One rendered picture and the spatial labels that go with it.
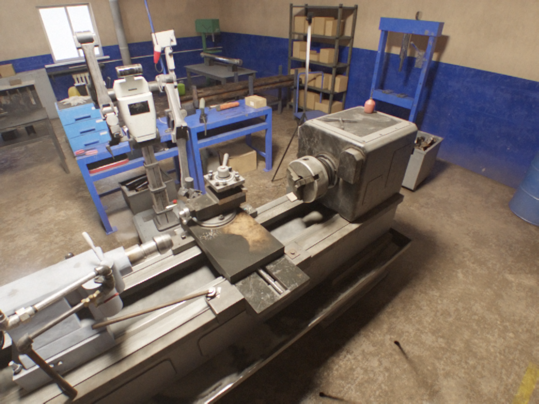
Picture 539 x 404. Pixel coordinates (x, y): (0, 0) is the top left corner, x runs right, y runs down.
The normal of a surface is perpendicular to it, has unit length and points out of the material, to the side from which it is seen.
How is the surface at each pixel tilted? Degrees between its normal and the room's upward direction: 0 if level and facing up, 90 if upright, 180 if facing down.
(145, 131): 90
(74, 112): 90
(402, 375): 0
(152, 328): 0
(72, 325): 66
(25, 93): 90
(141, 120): 90
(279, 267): 0
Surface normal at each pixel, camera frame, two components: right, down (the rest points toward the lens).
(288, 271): 0.00, -0.81
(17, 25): 0.61, 0.47
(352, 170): -0.79, 0.36
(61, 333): 0.56, 0.09
